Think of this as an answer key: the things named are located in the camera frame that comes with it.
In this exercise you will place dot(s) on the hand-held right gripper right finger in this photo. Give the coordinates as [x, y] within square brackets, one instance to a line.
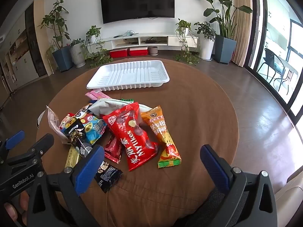
[213, 163]

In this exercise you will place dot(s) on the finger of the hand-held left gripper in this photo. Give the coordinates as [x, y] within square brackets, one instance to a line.
[42, 144]
[15, 138]

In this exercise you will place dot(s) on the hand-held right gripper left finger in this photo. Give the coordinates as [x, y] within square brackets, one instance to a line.
[90, 167]

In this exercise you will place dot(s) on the gold snack packet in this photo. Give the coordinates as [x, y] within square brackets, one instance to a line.
[71, 158]

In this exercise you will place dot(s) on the clear white snack packet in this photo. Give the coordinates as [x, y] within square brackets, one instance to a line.
[53, 123]

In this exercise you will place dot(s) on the small dark red packet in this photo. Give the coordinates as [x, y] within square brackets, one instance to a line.
[113, 150]

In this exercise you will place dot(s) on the long black snack packet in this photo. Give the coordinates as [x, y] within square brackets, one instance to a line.
[78, 138]

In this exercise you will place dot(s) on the blue biscuit packet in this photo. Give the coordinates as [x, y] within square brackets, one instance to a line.
[94, 128]

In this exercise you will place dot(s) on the cartoon print snack packet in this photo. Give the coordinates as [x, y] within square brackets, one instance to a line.
[81, 113]

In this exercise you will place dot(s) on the orange snack packet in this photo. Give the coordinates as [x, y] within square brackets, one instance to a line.
[165, 139]

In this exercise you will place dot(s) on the red chocolate ball packet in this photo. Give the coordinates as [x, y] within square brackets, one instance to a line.
[135, 137]

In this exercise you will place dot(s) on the large white snack packet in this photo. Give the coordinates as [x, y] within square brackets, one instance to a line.
[109, 106]

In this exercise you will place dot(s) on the pink snack packet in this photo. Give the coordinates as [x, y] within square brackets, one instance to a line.
[97, 95]

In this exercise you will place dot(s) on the clear green-edged seed packet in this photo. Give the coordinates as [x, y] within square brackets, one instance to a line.
[127, 100]

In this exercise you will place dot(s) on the white plastic tray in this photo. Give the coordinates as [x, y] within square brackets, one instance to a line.
[130, 75]

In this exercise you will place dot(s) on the person's left hand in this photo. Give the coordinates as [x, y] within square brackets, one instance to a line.
[23, 201]

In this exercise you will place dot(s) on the beige chair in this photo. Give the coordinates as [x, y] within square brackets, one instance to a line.
[291, 194]

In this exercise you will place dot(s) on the leafy tree in blue pot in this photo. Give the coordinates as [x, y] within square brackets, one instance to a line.
[62, 59]

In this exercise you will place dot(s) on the plant in white ribbed pot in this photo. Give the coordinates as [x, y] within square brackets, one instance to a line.
[78, 55]

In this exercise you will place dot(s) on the broad-leaf plant in grey-blue pot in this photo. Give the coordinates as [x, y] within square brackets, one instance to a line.
[224, 49]

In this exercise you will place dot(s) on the glass top metal table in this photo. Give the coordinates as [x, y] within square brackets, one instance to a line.
[289, 75]

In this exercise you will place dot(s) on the shrub in tall white pot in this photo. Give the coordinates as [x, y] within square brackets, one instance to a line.
[206, 47]

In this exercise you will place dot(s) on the red storage box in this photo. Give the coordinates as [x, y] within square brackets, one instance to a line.
[138, 51]
[119, 53]

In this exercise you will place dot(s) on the black metal chair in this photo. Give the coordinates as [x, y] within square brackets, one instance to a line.
[269, 56]

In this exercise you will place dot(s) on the trailing pothos plant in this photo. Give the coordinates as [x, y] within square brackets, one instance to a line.
[93, 32]
[183, 24]

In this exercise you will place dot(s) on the empty brown plant pot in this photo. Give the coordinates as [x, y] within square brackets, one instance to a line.
[153, 50]

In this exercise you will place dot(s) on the beige curtain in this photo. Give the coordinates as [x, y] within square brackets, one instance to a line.
[241, 28]

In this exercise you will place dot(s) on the white television cabinet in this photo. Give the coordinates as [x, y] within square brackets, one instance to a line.
[153, 35]

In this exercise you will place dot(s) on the black framed glass door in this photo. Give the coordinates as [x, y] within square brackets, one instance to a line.
[252, 16]

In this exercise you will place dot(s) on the built-in wall cabinet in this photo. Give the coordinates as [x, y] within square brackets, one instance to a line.
[23, 63]

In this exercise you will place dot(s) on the black wall television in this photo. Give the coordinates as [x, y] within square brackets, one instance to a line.
[137, 2]

